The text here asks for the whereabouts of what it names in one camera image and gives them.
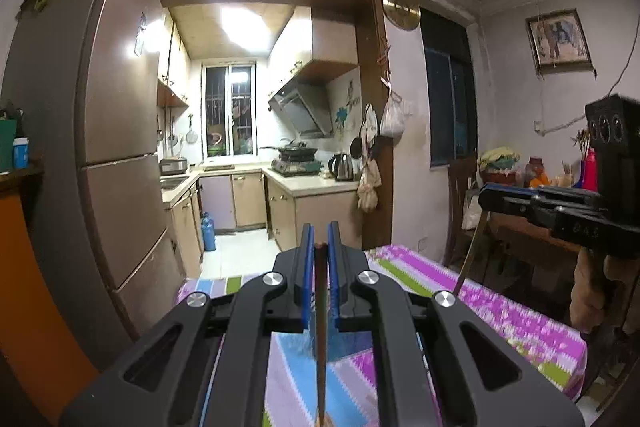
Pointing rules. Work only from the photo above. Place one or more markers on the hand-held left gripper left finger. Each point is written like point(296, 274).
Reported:
point(310, 277)

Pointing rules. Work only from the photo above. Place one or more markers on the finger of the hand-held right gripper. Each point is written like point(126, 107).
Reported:
point(505, 204)
point(575, 198)

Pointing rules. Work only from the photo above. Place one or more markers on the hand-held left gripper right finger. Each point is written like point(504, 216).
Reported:
point(332, 277)

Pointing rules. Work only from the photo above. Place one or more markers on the long brown chopstick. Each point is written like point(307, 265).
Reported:
point(320, 357)
point(470, 257)

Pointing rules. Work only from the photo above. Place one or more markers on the person's right hand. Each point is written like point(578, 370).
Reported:
point(590, 292)

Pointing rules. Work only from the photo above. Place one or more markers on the wooden side table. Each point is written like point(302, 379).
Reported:
point(520, 229)

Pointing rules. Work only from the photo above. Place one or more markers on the red bottle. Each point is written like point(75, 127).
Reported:
point(590, 169)

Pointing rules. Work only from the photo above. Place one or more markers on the white bag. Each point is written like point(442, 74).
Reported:
point(471, 212)

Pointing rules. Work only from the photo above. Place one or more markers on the pot with yellow cloth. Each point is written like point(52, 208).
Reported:
point(497, 164)

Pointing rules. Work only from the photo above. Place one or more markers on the red jar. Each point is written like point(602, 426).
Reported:
point(535, 169)

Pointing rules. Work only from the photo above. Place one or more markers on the dark wooden chair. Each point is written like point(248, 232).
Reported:
point(457, 192)

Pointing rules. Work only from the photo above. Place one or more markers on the beige kitchen base cabinets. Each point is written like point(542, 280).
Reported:
point(320, 217)

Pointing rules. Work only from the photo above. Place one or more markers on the hanging beige bag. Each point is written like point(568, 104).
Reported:
point(369, 187)

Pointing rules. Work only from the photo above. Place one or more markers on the blue gas cylinder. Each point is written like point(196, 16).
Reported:
point(208, 234)

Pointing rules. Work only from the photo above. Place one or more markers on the steel electric kettle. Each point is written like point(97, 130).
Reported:
point(343, 167)

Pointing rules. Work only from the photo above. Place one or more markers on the gas stove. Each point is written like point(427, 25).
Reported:
point(297, 167)

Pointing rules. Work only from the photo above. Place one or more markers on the dark room window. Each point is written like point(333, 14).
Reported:
point(447, 107)

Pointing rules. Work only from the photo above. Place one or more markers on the black wok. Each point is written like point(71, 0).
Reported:
point(295, 151)

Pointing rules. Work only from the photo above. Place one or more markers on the floral striped tablecloth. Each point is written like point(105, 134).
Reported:
point(500, 332)

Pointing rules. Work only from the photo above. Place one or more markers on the hanging black pan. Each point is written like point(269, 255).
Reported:
point(355, 148)

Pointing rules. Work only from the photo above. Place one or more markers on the hanging clear plastic bag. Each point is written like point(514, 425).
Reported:
point(392, 117)

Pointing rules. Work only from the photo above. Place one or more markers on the hanging white cloth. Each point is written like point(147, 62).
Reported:
point(370, 122)

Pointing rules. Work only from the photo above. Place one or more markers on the steel range hood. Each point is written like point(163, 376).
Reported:
point(302, 107)

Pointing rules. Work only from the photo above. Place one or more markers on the barred kitchen window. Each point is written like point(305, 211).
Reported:
point(230, 107)

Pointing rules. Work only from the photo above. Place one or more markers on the kitchen ceiling light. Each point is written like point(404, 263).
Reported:
point(250, 27)

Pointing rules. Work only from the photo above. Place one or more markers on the silver refrigerator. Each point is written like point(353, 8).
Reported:
point(115, 107)

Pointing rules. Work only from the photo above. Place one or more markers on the orange wooden cabinet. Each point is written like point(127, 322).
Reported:
point(30, 282)

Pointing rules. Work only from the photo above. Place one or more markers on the green container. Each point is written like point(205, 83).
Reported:
point(7, 147)

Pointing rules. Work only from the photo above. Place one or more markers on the framed wall picture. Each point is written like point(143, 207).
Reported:
point(559, 39)

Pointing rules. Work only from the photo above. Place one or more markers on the round gold wall clock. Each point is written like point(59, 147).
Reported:
point(400, 9)

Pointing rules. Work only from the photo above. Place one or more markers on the wall cabinet above hood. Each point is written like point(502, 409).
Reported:
point(325, 42)

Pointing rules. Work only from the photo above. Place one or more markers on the wall cabinets beside fridge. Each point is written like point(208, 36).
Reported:
point(172, 67)

